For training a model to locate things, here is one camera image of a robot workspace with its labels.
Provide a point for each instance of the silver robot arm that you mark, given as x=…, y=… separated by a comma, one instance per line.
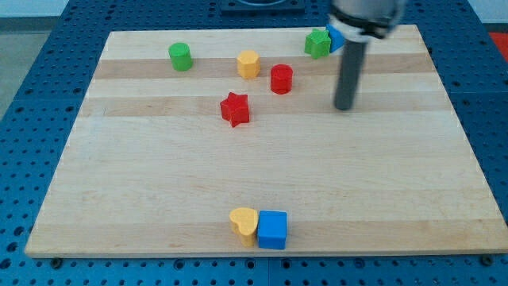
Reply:
x=362, y=20

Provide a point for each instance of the yellow heart block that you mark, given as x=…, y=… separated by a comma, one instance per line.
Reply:
x=244, y=222

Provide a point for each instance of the blue cube block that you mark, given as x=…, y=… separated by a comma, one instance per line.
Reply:
x=272, y=229

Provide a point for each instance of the red star block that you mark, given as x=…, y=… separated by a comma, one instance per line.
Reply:
x=235, y=109

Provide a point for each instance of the light wooden board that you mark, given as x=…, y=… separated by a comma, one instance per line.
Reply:
x=151, y=169

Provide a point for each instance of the red cylinder block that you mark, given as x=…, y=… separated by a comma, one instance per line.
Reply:
x=281, y=79

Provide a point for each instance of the yellow hexagon block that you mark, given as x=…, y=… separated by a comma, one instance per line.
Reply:
x=248, y=64

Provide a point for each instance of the green cylinder block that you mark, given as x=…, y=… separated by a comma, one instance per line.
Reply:
x=180, y=55

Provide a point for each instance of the green star block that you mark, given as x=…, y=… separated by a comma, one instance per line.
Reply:
x=317, y=43

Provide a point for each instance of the blue triangle block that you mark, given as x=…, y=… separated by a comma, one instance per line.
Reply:
x=336, y=37

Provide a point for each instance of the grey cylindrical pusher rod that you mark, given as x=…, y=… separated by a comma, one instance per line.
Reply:
x=349, y=74

